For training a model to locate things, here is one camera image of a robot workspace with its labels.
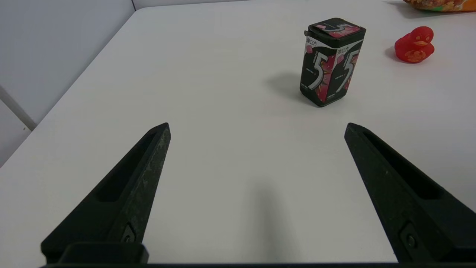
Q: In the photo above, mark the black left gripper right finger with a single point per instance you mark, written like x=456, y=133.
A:
x=409, y=204

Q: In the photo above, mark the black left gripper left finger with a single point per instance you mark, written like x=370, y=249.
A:
x=126, y=204

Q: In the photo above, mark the white partition support bar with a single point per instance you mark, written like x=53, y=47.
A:
x=16, y=108

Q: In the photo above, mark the red rubber duck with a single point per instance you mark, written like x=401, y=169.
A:
x=414, y=46

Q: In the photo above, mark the black gum box with 5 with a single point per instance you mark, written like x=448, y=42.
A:
x=326, y=63

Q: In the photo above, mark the orange snack bag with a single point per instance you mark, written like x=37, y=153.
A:
x=444, y=5

